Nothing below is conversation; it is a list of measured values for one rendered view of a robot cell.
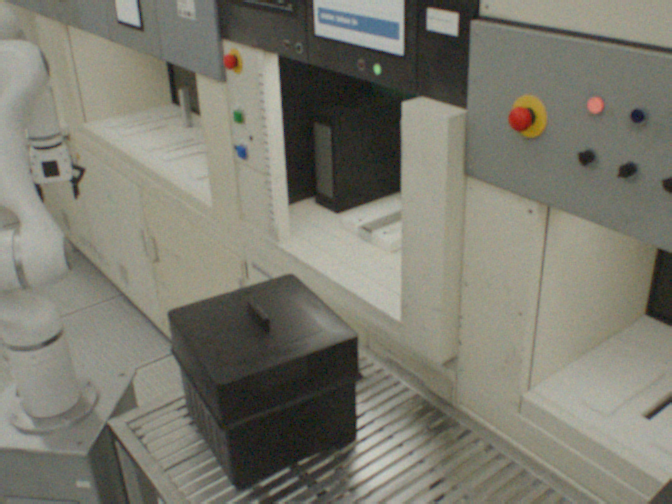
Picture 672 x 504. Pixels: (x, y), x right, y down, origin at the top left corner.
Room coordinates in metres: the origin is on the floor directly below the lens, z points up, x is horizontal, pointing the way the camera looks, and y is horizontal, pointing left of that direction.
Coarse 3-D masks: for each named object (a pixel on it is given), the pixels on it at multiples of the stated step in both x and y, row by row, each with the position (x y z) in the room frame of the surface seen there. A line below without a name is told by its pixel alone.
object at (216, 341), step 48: (240, 288) 1.32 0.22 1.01; (288, 288) 1.31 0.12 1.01; (192, 336) 1.15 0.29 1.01; (240, 336) 1.14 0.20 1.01; (288, 336) 1.13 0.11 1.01; (336, 336) 1.13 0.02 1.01; (192, 384) 1.13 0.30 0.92; (240, 384) 1.01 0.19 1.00; (288, 384) 1.06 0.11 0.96; (336, 384) 1.10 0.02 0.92
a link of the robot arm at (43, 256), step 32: (0, 64) 1.42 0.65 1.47; (32, 64) 1.44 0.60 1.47; (0, 96) 1.42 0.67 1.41; (32, 96) 1.42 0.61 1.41; (0, 128) 1.36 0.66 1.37; (0, 160) 1.33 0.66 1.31; (0, 192) 1.30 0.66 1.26; (32, 192) 1.33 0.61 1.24; (32, 224) 1.27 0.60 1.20; (32, 256) 1.23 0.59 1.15; (64, 256) 1.26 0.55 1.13
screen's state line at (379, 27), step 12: (324, 12) 1.58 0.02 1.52; (336, 12) 1.55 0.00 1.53; (324, 24) 1.58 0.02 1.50; (336, 24) 1.55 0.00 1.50; (348, 24) 1.51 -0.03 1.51; (360, 24) 1.48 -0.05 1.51; (372, 24) 1.45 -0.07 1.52; (384, 24) 1.43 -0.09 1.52; (396, 24) 1.40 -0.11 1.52; (384, 36) 1.43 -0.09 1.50; (396, 36) 1.40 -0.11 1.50
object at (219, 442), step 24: (192, 408) 1.19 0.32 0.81; (288, 408) 1.06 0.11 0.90; (312, 408) 1.09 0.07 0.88; (336, 408) 1.11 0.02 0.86; (216, 432) 1.05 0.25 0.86; (240, 432) 1.01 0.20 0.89; (264, 432) 1.04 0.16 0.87; (288, 432) 1.06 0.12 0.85; (312, 432) 1.08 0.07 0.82; (336, 432) 1.11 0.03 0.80; (216, 456) 1.08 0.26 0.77; (240, 456) 1.01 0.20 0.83; (264, 456) 1.03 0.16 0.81; (288, 456) 1.06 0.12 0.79; (240, 480) 1.01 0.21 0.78
